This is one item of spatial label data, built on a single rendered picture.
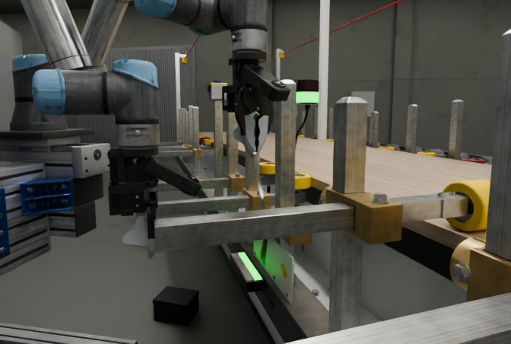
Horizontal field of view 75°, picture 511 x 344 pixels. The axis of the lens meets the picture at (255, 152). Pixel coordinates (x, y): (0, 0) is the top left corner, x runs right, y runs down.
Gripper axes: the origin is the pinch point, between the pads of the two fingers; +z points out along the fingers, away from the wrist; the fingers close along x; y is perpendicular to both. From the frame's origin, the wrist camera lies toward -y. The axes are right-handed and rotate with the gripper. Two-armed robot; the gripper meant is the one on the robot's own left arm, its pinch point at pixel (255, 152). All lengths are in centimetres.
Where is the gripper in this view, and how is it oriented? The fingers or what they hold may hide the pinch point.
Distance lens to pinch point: 69.1
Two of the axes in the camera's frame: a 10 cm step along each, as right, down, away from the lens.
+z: 0.0, 9.9, 1.1
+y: -6.1, -0.9, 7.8
